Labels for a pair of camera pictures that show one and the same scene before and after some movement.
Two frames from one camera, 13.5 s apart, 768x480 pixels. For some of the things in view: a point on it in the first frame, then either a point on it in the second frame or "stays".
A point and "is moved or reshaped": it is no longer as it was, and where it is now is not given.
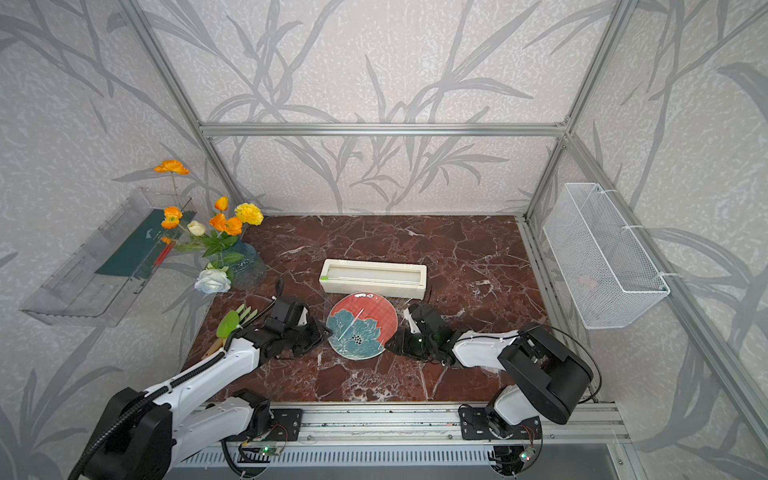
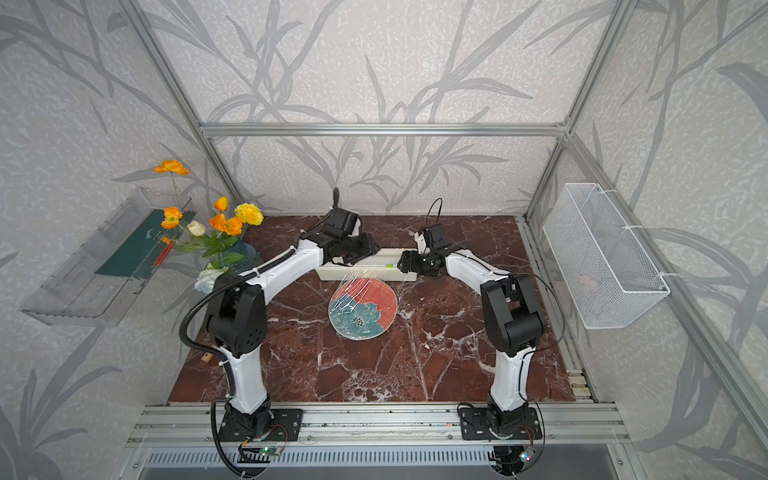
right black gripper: [398, 346] to [408, 262]
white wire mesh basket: [609, 274] stays
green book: [139, 249] stays
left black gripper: [318, 335] to [366, 240]
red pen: [164, 254] stays
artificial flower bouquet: [219, 243] stays
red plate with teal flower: [360, 324] is moved or reshaped
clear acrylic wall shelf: [98, 283] stays
